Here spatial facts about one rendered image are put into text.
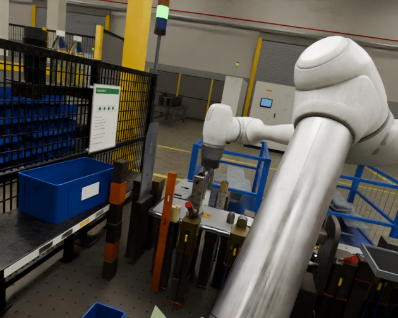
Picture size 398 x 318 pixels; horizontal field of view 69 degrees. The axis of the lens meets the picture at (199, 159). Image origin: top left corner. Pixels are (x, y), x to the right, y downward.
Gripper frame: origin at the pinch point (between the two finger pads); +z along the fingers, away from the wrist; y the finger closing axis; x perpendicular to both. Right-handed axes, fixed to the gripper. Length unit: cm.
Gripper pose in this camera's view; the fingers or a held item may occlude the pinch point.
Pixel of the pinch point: (202, 204)
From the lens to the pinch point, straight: 120.7
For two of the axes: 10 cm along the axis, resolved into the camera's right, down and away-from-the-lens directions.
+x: -9.5, -2.2, 2.1
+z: -1.7, 9.6, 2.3
